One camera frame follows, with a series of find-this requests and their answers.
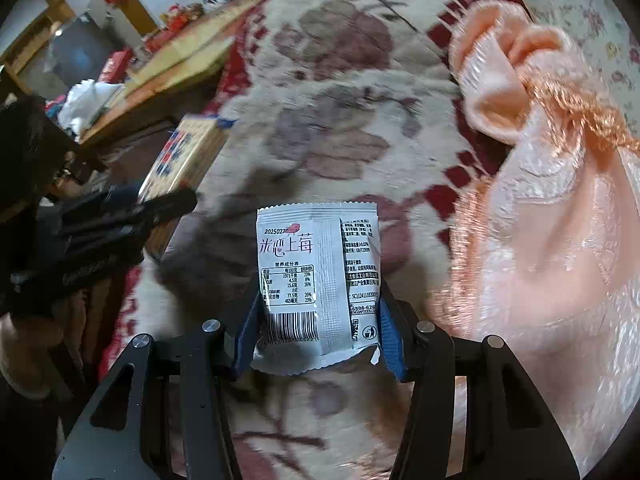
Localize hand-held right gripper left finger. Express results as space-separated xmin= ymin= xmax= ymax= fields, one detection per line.
xmin=52 ymin=280 xmax=263 ymax=480

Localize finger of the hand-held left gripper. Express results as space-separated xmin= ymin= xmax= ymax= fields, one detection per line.
xmin=47 ymin=184 xmax=145 ymax=233
xmin=75 ymin=188 xmax=199 ymax=257

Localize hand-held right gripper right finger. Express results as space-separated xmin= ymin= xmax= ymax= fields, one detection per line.
xmin=377 ymin=280 xmax=581 ymax=480

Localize beige biscuit packet blue print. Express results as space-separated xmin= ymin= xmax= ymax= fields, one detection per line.
xmin=136 ymin=114 xmax=238 ymax=256

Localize white snack packet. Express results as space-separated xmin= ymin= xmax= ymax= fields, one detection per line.
xmin=251 ymin=201 xmax=383 ymax=373

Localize person's left forearm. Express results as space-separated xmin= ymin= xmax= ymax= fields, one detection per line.
xmin=0 ymin=310 xmax=68 ymax=401

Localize white plastic bag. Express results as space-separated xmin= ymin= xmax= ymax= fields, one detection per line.
xmin=57 ymin=80 xmax=126 ymax=136

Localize red box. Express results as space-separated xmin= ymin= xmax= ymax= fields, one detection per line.
xmin=97 ymin=49 xmax=133 ymax=83

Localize grey refrigerator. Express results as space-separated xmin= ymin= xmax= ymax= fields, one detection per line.
xmin=30 ymin=15 xmax=118 ymax=101

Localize long wooden table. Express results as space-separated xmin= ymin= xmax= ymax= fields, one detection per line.
xmin=80 ymin=0 xmax=271 ymax=146

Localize peach fringed satin quilt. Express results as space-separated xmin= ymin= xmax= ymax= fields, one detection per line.
xmin=425 ymin=2 xmax=640 ymax=480

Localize plush toys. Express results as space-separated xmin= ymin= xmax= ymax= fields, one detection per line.
xmin=160 ymin=2 xmax=206 ymax=31

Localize floral fleece blanket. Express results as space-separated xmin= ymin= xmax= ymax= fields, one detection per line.
xmin=97 ymin=0 xmax=526 ymax=480

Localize rose print bed sheet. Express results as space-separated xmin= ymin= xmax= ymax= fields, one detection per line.
xmin=520 ymin=0 xmax=640 ymax=126

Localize wooden wall shelf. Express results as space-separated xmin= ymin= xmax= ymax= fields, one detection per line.
xmin=0 ymin=0 xmax=66 ymax=76

